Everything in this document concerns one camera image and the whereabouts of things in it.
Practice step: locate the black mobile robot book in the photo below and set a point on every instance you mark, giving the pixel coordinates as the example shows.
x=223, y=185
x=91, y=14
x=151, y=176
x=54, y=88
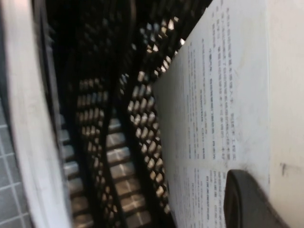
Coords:
x=28, y=118

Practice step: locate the black perforated book stand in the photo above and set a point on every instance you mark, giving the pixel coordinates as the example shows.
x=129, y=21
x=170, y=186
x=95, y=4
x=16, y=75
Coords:
x=95, y=35

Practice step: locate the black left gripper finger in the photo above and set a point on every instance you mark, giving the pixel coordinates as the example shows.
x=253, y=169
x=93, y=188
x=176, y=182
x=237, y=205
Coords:
x=249, y=204

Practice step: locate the white self-driving textbook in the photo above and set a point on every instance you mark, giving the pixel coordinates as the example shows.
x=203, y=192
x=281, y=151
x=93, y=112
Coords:
x=213, y=95

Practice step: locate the grey checked tablecloth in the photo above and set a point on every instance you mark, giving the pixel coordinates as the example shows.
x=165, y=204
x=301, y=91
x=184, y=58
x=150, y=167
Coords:
x=12, y=166

